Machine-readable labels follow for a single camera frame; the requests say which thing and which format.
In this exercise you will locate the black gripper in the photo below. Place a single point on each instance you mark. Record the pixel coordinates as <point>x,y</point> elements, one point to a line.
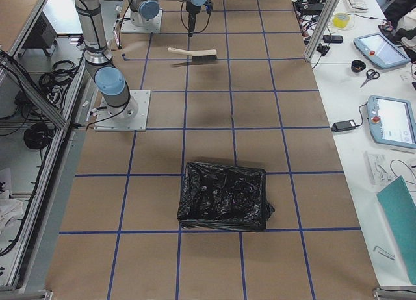
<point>192,8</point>

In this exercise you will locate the white brush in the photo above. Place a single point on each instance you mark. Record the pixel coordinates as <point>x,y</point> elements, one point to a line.
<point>196,55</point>

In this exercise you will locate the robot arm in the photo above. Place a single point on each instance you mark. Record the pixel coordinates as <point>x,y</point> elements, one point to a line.
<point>98,58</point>
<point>143,11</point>

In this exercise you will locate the black lined bin right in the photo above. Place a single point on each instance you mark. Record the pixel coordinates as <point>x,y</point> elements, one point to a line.
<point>224,197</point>

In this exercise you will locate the yellow tape roll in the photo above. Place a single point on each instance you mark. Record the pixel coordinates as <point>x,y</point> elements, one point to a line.
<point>340,20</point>

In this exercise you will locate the teach pendant far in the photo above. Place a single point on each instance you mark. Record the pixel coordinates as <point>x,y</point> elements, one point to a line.
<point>380,51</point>

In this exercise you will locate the teach pendant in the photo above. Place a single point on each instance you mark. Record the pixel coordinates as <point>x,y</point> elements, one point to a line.
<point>380,51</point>
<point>391,122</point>

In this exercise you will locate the black scissors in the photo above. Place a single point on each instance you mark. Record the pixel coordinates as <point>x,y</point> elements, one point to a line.
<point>371,74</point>

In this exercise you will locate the black power adapter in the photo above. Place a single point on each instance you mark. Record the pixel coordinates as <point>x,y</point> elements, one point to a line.
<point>342,126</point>

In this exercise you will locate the teach pendant near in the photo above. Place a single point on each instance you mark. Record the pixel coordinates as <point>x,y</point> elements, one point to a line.
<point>391,122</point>

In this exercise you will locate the teal folder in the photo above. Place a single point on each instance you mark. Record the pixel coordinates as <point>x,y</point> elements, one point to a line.
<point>399,209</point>

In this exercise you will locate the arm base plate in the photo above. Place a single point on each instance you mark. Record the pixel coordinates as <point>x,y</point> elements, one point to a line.
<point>153,26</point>
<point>133,118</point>

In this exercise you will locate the aluminium frame post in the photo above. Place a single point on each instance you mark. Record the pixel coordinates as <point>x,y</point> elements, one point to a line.
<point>322,23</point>

